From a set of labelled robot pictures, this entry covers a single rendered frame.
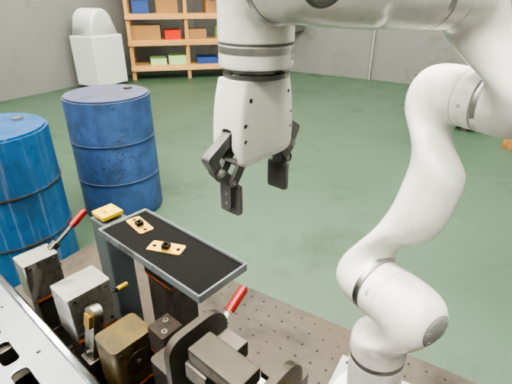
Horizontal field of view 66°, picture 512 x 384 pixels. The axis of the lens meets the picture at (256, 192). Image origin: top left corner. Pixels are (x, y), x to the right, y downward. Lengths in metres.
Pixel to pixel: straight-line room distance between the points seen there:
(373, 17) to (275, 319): 1.12
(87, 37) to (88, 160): 5.22
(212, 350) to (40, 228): 2.13
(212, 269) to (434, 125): 0.51
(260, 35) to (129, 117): 2.71
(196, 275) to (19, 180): 1.83
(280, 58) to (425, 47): 8.49
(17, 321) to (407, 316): 0.85
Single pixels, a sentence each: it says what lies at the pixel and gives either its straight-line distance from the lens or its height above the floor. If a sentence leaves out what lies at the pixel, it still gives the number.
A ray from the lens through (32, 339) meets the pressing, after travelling 1.04.
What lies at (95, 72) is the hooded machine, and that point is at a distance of 8.29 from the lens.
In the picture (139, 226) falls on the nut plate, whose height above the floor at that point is 1.16.
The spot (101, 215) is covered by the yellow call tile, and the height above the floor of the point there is 1.16.
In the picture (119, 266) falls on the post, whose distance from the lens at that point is 1.18.
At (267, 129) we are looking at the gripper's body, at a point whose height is 1.54.
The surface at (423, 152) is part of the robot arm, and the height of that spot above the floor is 1.43.
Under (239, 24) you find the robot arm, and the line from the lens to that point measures 0.42.
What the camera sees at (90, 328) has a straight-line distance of 0.91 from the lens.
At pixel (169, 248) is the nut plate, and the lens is 0.92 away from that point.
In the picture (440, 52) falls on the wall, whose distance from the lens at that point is 8.86.
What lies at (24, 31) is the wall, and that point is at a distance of 8.44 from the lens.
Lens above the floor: 1.68
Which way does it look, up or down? 27 degrees down
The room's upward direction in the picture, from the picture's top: straight up
